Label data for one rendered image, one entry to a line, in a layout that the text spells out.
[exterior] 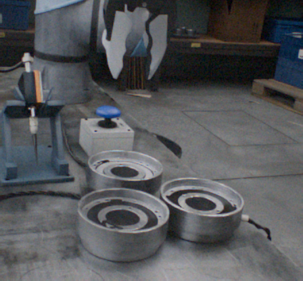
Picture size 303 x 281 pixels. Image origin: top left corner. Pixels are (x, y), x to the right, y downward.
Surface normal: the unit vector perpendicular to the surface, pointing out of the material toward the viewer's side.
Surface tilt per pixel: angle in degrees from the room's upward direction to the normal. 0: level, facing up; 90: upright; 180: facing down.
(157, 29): 90
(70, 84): 73
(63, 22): 90
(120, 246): 90
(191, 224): 90
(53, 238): 0
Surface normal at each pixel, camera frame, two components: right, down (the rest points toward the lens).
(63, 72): 0.29, 0.04
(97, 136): 0.38, 0.34
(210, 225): 0.13, 0.33
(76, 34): 0.03, 0.57
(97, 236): -0.46, 0.24
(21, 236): 0.11, -0.94
